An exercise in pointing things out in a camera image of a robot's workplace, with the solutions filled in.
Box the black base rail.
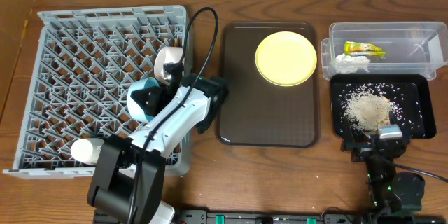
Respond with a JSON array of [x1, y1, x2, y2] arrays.
[[92, 208, 448, 224]]

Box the white paper napkin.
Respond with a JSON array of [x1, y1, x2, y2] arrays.
[[330, 54, 370, 74]]

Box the yellow round plate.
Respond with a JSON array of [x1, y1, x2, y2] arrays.
[[255, 31, 317, 87]]

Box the grey plastic dishwasher rack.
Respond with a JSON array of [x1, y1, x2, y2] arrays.
[[7, 5, 191, 179]]

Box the dark brown serving tray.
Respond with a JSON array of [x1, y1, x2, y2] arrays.
[[215, 22, 321, 148]]

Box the black rectangular tray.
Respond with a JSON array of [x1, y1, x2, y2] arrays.
[[330, 74, 437, 139]]

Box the green snack wrapper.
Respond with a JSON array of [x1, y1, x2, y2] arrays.
[[344, 41, 386, 58]]

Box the rice and food scraps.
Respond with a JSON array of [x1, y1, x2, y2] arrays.
[[335, 83, 421, 134]]

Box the clear plastic bin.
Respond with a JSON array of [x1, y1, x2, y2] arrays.
[[321, 22, 447, 80]]

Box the white round bowl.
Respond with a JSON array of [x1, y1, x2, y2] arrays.
[[153, 46, 183, 85]]

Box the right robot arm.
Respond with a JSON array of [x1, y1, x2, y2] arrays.
[[341, 112, 426, 223]]

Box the light blue bowl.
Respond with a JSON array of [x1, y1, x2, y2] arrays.
[[127, 77, 159, 123]]

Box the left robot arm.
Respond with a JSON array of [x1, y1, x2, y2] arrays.
[[87, 73, 229, 223]]

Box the small white cup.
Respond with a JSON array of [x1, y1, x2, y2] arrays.
[[71, 138, 104, 165]]

